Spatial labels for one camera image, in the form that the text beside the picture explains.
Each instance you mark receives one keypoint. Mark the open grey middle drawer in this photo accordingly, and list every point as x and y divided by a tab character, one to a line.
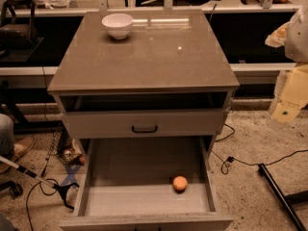
127	186

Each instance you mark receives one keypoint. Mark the closed grey top drawer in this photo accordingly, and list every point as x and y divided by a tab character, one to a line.
98	125

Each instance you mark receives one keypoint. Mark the black metal stand leg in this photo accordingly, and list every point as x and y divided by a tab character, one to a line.
287	201

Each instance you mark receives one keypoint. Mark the black reacher grabber tool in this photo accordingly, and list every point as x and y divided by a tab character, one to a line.
62	190

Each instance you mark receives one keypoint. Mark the black drawer handle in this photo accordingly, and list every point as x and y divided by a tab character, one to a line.
140	130

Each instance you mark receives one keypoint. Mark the brown shoe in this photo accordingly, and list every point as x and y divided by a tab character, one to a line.
19	149

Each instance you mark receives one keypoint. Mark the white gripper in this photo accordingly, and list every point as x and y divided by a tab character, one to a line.
297	40

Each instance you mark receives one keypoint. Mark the grey drawer cabinet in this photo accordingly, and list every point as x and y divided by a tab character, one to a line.
171	61

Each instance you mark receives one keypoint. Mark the white ceramic bowl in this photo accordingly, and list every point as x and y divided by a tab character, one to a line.
118	25

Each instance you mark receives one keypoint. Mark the black chair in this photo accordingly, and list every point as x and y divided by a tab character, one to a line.
18	42

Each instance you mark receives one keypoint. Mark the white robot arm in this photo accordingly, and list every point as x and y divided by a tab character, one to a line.
296	45

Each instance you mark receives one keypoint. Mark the wire basket with items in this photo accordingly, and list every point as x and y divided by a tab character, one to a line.
65	149

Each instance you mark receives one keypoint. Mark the grey trouser leg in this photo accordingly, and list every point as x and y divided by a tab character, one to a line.
6	136

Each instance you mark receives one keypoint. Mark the orange fruit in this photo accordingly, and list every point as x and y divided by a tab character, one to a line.
179	183

